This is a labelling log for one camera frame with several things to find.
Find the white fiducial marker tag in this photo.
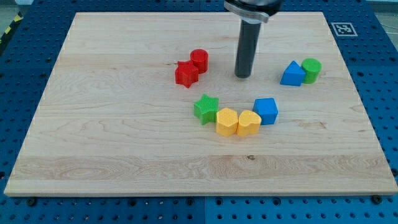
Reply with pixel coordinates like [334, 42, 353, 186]
[331, 22, 358, 37]

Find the blue cube block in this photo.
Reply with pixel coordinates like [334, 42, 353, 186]
[252, 98, 278, 125]

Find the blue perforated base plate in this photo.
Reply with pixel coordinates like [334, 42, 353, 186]
[1, 1, 397, 223]

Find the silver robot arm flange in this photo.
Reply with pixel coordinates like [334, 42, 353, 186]
[224, 0, 283, 24]

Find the blue triangle block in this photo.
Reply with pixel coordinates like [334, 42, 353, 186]
[280, 60, 306, 86]

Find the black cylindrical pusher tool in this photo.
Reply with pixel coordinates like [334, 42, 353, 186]
[234, 20, 261, 78]

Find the wooden board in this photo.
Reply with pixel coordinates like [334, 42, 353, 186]
[4, 12, 397, 197]

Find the yellow heart block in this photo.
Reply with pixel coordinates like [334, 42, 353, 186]
[236, 110, 262, 137]

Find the green star block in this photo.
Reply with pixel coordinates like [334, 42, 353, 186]
[193, 94, 219, 125]

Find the yellow hexagon block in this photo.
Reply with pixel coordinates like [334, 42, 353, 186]
[216, 108, 238, 137]

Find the green cylinder block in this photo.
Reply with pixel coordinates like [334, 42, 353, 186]
[301, 58, 322, 84]

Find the red star block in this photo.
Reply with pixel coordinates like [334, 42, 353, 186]
[175, 60, 199, 88]

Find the red cylinder block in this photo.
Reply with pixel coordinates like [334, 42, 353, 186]
[190, 49, 208, 74]

